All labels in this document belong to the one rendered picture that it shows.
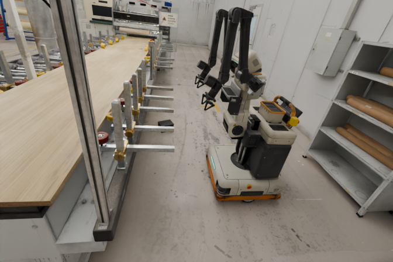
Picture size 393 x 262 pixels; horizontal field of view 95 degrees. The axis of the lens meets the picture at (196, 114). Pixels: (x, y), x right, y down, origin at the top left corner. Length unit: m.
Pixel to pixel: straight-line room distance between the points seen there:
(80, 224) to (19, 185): 0.33
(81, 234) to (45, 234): 0.13
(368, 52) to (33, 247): 3.04
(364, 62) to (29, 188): 2.92
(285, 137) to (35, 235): 1.60
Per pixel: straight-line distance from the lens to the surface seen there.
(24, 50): 2.15
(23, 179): 1.02
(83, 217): 1.16
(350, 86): 2.78
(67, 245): 1.13
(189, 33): 12.03
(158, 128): 1.33
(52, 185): 0.94
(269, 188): 1.96
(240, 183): 1.80
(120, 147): 1.08
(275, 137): 1.60
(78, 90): 0.60
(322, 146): 3.11
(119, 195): 1.08
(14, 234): 1.13
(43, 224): 1.03
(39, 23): 6.66
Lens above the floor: 1.54
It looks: 28 degrees down
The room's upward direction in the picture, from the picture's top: 8 degrees clockwise
